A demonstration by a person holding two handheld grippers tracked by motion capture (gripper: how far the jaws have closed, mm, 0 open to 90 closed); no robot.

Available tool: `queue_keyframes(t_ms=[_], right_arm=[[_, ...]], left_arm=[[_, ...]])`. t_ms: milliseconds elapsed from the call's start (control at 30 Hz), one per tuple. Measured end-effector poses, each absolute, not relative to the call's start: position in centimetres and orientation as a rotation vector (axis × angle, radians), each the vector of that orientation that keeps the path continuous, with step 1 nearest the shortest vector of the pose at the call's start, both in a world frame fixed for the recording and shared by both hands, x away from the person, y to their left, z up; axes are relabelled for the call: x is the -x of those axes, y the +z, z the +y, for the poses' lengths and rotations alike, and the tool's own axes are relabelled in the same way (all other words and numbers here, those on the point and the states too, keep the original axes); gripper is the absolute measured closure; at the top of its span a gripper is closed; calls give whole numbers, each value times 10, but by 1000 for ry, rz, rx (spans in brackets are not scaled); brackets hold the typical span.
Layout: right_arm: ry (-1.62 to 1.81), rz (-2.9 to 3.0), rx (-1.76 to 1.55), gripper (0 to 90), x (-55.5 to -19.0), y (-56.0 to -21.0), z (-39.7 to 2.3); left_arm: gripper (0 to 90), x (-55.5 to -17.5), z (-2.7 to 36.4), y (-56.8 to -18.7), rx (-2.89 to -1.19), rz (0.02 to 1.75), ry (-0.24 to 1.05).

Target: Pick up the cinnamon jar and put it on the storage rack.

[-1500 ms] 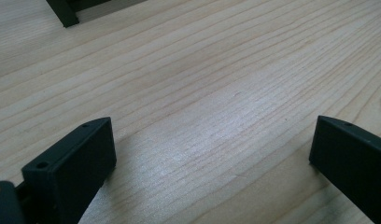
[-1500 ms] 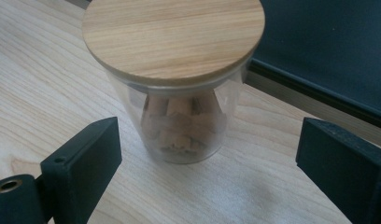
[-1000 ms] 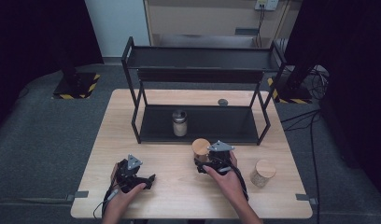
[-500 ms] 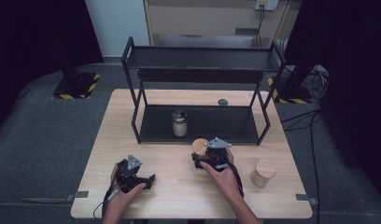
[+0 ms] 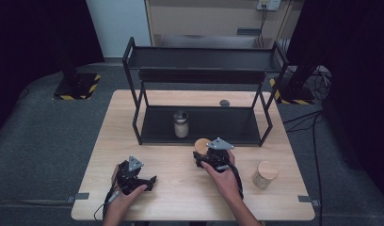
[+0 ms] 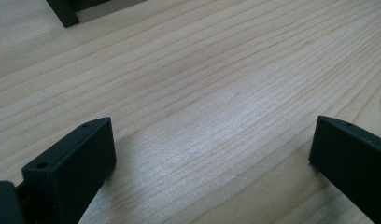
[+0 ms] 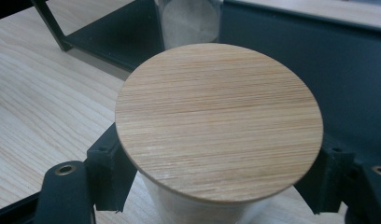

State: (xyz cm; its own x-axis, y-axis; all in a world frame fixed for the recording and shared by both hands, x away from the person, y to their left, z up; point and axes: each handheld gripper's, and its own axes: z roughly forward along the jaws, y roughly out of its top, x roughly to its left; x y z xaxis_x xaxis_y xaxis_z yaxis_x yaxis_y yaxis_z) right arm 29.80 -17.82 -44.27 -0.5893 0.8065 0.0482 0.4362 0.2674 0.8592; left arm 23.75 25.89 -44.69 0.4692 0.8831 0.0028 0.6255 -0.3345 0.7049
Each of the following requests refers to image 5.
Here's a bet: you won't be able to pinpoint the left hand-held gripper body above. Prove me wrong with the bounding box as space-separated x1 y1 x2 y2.
117 155 146 196

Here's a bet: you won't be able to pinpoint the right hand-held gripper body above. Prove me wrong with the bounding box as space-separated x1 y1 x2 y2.
206 137 235 172

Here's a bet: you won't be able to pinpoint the brown-filled jar with wooden lid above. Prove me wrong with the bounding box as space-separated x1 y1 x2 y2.
194 137 213 156

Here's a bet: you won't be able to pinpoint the black metal two-tier rack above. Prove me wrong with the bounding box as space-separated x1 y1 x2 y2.
121 36 290 148

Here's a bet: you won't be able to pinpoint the glass jar with metal lid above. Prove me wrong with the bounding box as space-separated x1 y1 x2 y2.
172 110 190 139

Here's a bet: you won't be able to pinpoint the pale-filled jar with wooden lid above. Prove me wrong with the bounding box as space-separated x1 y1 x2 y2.
251 160 280 190

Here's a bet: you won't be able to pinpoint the person's right hand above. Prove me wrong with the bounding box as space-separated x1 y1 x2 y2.
201 150 243 203

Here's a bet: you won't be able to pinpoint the person's left hand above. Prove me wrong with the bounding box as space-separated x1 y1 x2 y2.
104 164 149 218

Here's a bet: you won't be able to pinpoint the black stand with striped base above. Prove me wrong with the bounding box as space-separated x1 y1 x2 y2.
268 62 316 106
52 62 103 102

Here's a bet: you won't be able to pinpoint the beige wooden cabinet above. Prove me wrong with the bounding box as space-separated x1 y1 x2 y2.
144 0 304 50

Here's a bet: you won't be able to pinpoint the dark curtain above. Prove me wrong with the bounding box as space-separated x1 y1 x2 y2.
0 0 105 139
286 0 384 203

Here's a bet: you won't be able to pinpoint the left hand-held gripper cable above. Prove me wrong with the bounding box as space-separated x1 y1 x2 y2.
93 185 122 222

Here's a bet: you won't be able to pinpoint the hand-held gripper cable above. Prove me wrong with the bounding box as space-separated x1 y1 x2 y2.
216 161 245 201
93 185 122 222

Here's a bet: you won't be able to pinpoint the right hand-held gripper cable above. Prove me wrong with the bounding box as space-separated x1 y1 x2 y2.
216 161 245 201

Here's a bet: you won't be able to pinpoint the grey table bracket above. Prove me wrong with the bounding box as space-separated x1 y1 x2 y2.
66 192 90 203
297 195 321 207

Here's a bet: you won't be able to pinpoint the black floor cable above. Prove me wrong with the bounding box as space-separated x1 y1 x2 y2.
282 109 325 226

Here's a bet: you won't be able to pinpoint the tangle of black cables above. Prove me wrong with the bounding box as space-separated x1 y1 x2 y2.
308 65 333 102

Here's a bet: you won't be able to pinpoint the grey cabinet handle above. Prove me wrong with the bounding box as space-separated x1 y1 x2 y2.
236 27 262 37

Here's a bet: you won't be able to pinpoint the black cables from socket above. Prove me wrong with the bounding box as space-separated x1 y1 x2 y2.
257 6 268 50

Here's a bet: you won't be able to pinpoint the white wall socket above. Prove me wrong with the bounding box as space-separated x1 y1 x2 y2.
256 0 282 11

